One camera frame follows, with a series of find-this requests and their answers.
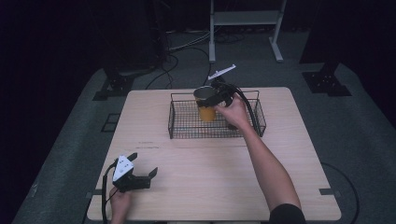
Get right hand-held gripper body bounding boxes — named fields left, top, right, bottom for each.
left=207, top=63, right=240, bottom=108

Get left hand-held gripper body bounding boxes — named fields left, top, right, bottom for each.
left=111, top=154, right=153, bottom=193

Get black wire basket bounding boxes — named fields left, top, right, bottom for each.
left=167, top=90, right=267, bottom=140

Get person's left hand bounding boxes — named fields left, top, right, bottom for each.
left=108, top=188, right=134, bottom=224

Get person's right hand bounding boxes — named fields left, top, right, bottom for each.
left=214, top=92, right=252, bottom=133

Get black floor tape square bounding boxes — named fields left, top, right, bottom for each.
left=100, top=113, right=121, bottom=133

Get black stand base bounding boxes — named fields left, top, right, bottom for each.
left=301, top=61, right=353, bottom=98
left=92, top=68, right=139, bottom=102

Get left hand-held gripper black cable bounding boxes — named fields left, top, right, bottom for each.
left=100, top=158, right=120, bottom=224

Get hand-held gripper black cable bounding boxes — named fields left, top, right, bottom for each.
left=228, top=83, right=361, bottom=217
left=100, top=158, right=120, bottom=224

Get right hand-held gripper black cable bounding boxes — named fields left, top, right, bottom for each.
left=228, top=83, right=361, bottom=217

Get black floor cables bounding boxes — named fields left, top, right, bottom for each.
left=144, top=46, right=213, bottom=91

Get white floor cables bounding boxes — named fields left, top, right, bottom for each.
left=167, top=30, right=213, bottom=53

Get white metal stand frame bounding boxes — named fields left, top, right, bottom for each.
left=208, top=0, right=288, bottom=64

